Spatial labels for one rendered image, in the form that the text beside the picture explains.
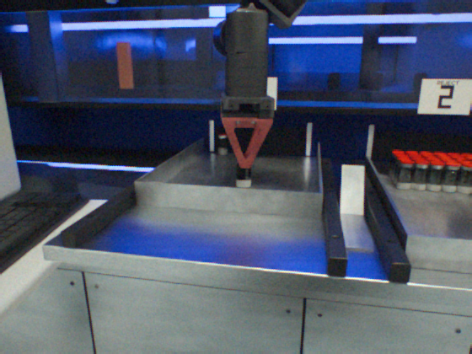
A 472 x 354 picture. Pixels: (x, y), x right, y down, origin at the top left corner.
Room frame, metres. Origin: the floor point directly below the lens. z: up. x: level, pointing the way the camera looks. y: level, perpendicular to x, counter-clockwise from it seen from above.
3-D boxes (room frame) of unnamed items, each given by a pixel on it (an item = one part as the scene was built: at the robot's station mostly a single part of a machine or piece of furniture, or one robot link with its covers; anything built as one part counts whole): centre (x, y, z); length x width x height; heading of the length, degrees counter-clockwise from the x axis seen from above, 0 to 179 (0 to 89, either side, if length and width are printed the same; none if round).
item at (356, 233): (0.43, -0.15, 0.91); 0.14 x 0.03 x 0.06; 168
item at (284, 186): (0.64, -0.02, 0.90); 0.34 x 0.26 x 0.04; 169
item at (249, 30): (0.52, -0.01, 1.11); 0.07 x 0.06 x 0.07; 14
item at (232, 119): (0.52, -0.01, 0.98); 0.07 x 0.07 x 0.09; 4
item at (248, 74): (0.52, -0.01, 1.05); 0.10 x 0.07 x 0.07; 4
